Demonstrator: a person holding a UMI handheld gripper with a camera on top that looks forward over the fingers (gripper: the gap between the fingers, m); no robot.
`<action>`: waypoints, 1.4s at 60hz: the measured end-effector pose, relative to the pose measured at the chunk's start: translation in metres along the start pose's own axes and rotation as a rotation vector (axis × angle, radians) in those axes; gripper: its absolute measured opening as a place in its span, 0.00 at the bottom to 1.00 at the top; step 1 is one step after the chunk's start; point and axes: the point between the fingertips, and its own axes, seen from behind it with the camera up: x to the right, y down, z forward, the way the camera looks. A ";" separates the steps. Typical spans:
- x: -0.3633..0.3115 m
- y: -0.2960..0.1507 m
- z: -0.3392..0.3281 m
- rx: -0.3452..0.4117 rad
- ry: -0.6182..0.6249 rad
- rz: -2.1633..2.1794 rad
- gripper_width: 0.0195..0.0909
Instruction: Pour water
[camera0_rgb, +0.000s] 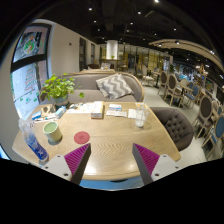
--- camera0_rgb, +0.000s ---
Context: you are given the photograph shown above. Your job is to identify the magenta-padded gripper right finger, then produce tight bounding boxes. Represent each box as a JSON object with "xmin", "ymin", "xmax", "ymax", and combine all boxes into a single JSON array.
[{"xmin": 131, "ymin": 143, "xmax": 184, "ymax": 186}]

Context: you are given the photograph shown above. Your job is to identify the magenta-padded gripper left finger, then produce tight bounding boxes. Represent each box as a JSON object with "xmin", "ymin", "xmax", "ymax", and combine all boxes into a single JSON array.
[{"xmin": 40, "ymin": 143, "xmax": 92, "ymax": 186}]

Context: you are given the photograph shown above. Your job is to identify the clear bottle with blue label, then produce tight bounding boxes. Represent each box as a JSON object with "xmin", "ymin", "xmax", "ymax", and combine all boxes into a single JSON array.
[{"xmin": 18, "ymin": 118, "xmax": 50, "ymax": 163}]

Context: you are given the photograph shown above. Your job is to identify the light green cup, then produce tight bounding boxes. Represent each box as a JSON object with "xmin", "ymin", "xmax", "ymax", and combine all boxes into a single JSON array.
[{"xmin": 42, "ymin": 120, "xmax": 64, "ymax": 144}]

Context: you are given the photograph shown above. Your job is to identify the flat round red coaster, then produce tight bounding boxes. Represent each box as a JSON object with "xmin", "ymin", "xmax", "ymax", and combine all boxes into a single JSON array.
[{"xmin": 73, "ymin": 130, "xmax": 91, "ymax": 145}]

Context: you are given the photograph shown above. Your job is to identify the dark tufted armchair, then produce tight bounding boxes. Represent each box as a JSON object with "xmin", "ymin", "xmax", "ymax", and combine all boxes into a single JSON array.
[{"xmin": 149, "ymin": 106, "xmax": 195, "ymax": 152}]

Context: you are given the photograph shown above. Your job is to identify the white pen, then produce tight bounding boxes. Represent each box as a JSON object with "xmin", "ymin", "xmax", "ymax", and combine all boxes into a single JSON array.
[{"xmin": 33, "ymin": 113, "xmax": 58, "ymax": 123}]

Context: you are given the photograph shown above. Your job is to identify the clear plastic cup with straw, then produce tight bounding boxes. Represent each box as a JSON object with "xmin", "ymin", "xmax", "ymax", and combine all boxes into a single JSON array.
[{"xmin": 134, "ymin": 101, "xmax": 151, "ymax": 129}]

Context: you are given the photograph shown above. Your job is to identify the light blue small box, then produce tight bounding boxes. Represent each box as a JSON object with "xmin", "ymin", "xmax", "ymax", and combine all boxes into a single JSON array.
[{"xmin": 54, "ymin": 105, "xmax": 67, "ymax": 119}]

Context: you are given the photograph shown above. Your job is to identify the blue white small box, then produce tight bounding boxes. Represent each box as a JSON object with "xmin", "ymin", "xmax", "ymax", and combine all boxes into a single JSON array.
[{"xmin": 31, "ymin": 110, "xmax": 43, "ymax": 121}]

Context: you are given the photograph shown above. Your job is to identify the white napkin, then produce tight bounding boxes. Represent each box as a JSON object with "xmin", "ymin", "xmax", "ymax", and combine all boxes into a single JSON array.
[{"xmin": 128, "ymin": 108, "xmax": 138, "ymax": 120}]

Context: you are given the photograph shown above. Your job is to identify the white printed paper sheet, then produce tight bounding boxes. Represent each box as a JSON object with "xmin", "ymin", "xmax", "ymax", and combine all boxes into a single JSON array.
[{"xmin": 66, "ymin": 102, "xmax": 96, "ymax": 115}]

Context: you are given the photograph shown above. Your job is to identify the white orange tissue box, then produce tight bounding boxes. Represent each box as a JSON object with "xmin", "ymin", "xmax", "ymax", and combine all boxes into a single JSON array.
[{"xmin": 90, "ymin": 100, "xmax": 105, "ymax": 120}]

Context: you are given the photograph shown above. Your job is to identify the white printed leaflet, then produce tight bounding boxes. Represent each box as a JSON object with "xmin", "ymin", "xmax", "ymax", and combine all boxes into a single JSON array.
[{"xmin": 105, "ymin": 109, "xmax": 128, "ymax": 118}]

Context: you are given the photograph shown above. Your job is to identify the group of dining chairs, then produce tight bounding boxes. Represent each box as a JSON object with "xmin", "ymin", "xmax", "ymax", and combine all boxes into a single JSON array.
[{"xmin": 156, "ymin": 69, "xmax": 224, "ymax": 158}]

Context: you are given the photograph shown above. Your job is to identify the blue white card pack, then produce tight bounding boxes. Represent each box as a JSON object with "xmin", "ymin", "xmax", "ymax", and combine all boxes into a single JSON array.
[{"xmin": 108, "ymin": 103, "xmax": 123, "ymax": 112}]

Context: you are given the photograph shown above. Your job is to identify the green potted plant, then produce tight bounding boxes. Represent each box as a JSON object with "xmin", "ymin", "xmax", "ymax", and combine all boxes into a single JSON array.
[{"xmin": 39, "ymin": 73, "xmax": 85, "ymax": 108}]

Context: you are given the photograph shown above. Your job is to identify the grey curved sofa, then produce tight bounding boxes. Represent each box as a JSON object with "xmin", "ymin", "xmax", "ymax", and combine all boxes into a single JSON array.
[{"xmin": 39, "ymin": 69, "xmax": 146, "ymax": 104}]

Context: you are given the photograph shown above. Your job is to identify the grey white chevron cushion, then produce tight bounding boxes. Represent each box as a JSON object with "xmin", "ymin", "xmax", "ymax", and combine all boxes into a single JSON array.
[{"xmin": 95, "ymin": 73, "xmax": 134, "ymax": 100}]

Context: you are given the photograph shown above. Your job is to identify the window with festive decals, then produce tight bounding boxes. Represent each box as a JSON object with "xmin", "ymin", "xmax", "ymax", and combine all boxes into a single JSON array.
[{"xmin": 9, "ymin": 23, "xmax": 53, "ymax": 119}]

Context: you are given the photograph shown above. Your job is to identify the white round pillar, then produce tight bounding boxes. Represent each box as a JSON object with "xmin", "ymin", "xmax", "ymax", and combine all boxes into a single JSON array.
[{"xmin": 106, "ymin": 39, "xmax": 119, "ymax": 61}]

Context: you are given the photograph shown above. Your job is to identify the group of ceiling lights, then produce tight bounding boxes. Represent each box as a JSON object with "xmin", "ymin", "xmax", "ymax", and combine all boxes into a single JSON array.
[{"xmin": 86, "ymin": 0, "xmax": 218, "ymax": 56}]

